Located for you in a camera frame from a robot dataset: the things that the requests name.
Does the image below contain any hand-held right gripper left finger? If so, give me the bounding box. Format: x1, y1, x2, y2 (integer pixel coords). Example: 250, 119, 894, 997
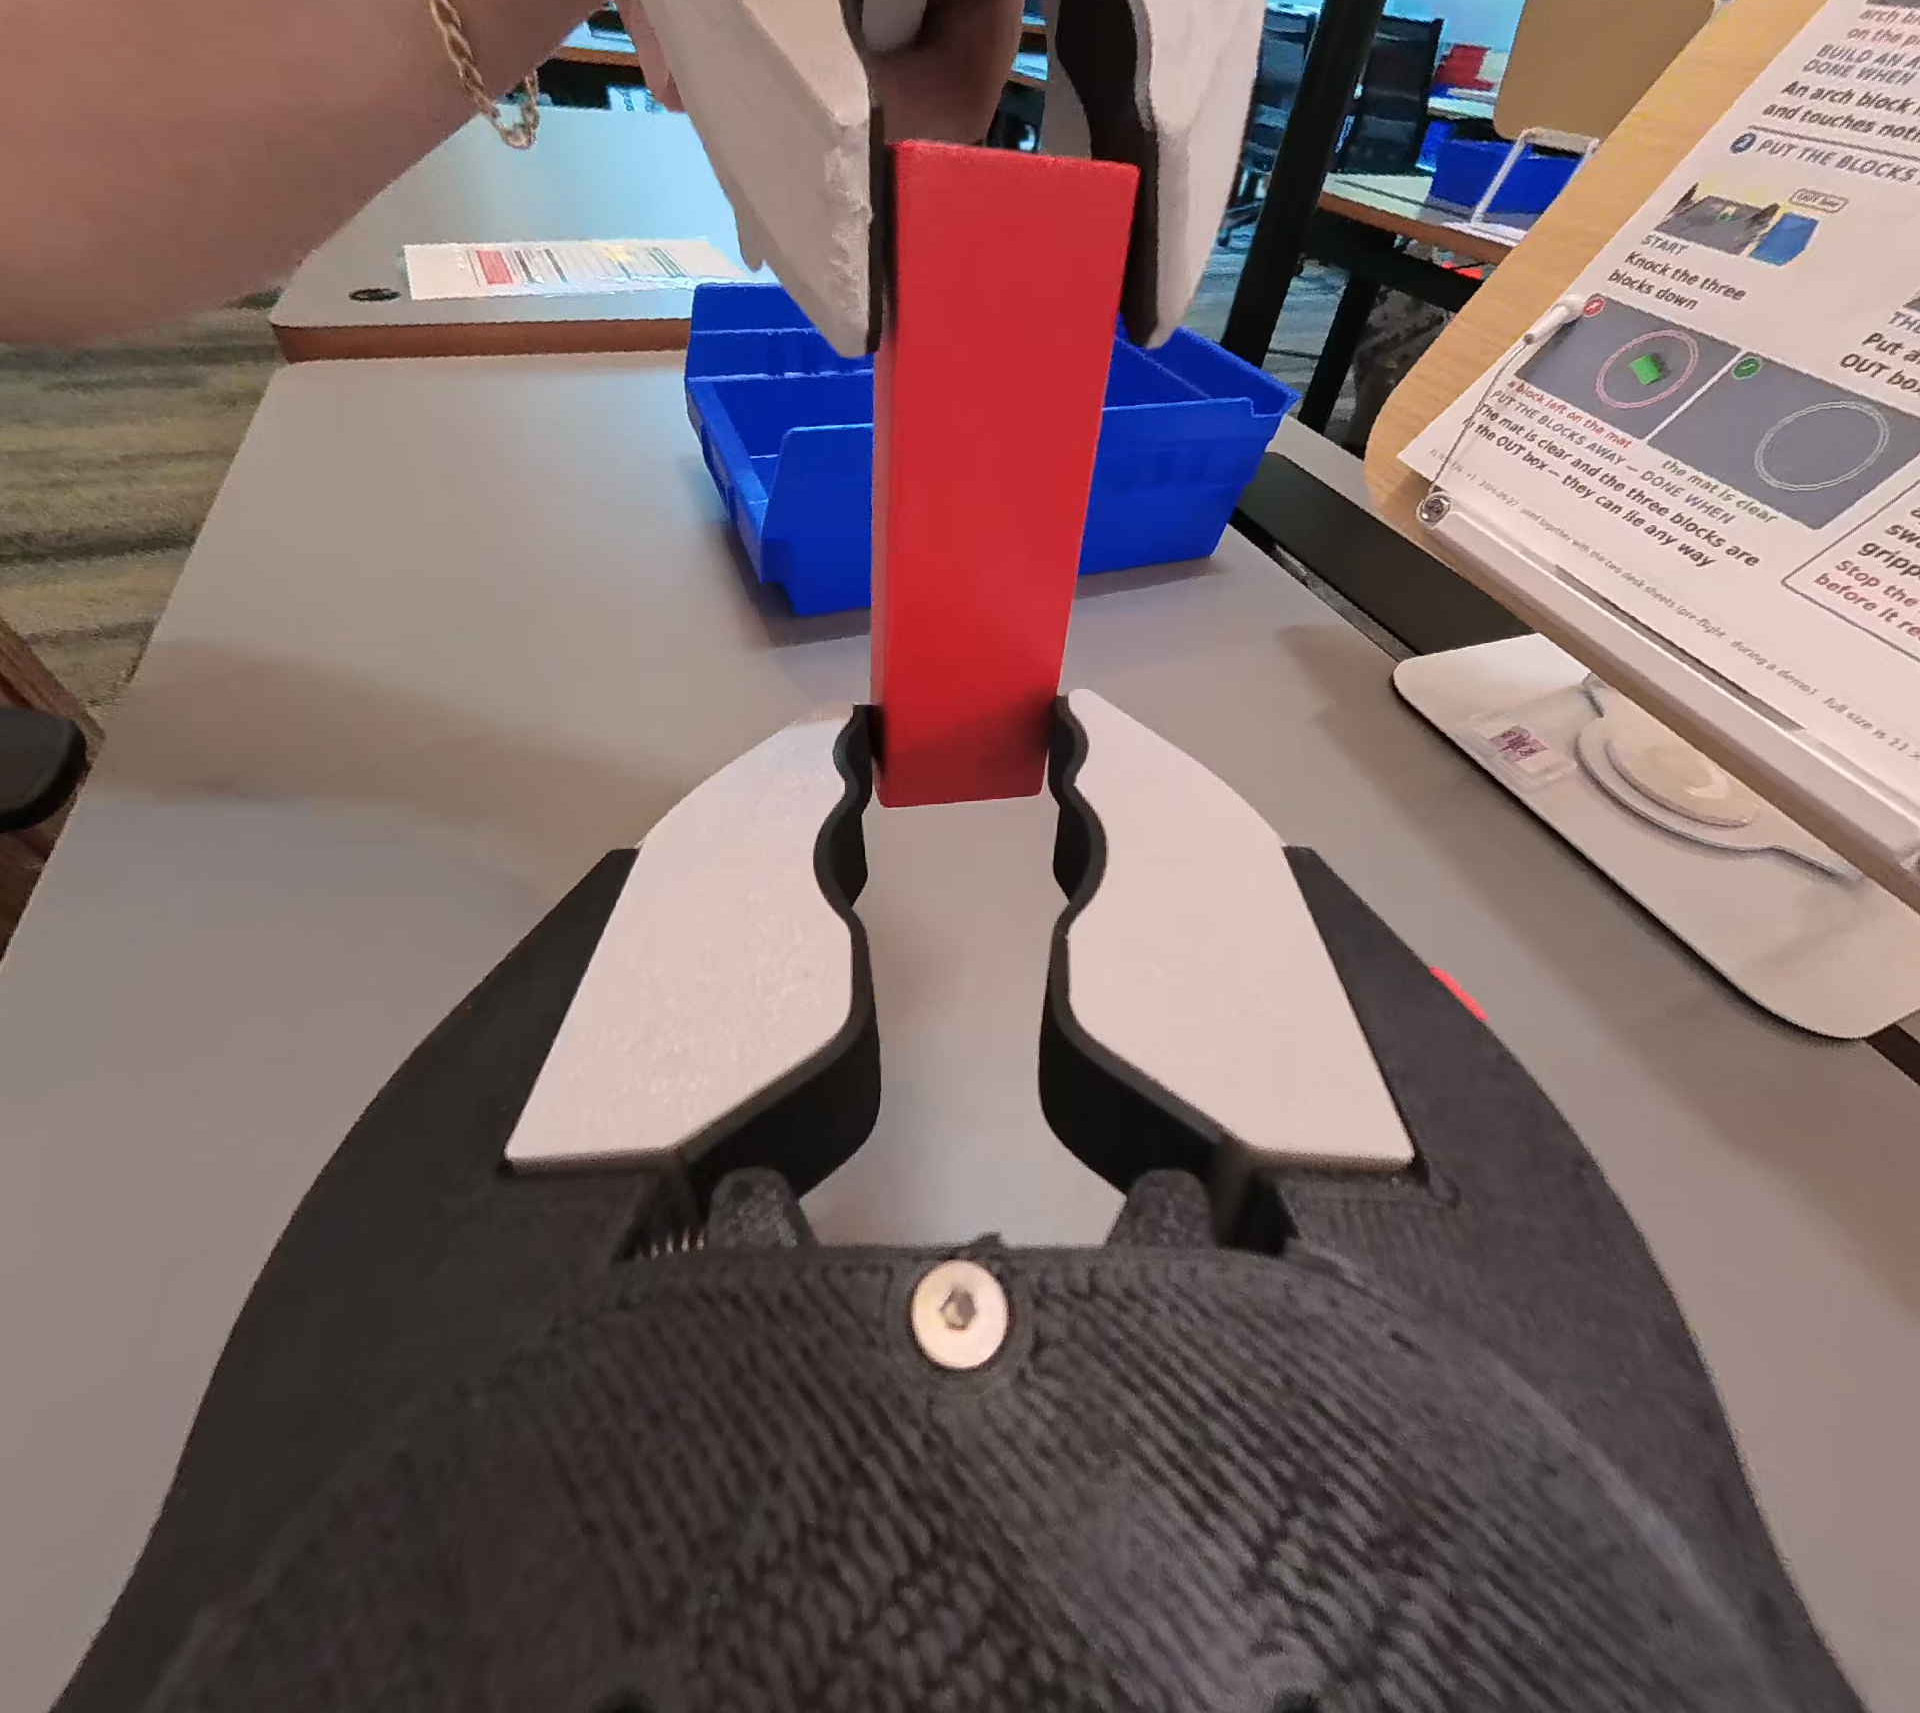
504, 709, 880, 1182

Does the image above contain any red plank block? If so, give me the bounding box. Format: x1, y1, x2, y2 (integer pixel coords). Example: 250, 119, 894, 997
869, 141, 1142, 811

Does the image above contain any printed paper sheet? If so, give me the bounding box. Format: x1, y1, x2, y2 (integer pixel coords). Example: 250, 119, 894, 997
401, 235, 752, 305

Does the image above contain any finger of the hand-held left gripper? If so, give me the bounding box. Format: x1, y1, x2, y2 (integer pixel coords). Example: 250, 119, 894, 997
1033, 0, 1277, 347
599, 0, 977, 356

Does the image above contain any wooden instruction board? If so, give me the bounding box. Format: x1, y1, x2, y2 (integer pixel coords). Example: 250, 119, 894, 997
1364, 0, 1920, 875

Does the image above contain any person's left forearm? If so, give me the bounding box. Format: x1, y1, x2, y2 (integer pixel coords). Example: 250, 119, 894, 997
0, 0, 511, 347

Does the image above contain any black chair armrest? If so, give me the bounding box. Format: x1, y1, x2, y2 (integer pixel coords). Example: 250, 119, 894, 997
0, 709, 83, 831

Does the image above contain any black pole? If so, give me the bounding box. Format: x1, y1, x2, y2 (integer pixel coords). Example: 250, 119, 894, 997
1222, 0, 1458, 356

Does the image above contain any white stand base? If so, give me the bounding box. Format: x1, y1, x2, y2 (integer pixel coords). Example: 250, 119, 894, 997
1391, 632, 1920, 1041

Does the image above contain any black office chair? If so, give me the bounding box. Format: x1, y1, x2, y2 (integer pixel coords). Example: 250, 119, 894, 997
1259, 10, 1441, 184

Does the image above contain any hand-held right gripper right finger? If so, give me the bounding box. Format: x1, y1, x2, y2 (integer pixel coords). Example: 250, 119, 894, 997
1037, 690, 1415, 1182

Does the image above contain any background blue bin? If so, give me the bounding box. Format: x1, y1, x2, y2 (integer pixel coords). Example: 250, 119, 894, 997
1423, 138, 1578, 222

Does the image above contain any blue plastic bin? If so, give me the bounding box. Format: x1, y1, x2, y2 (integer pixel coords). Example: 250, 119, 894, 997
683, 280, 1300, 617

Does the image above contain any background wooden board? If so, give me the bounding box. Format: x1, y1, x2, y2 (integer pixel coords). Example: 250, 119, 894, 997
1492, 0, 1719, 155

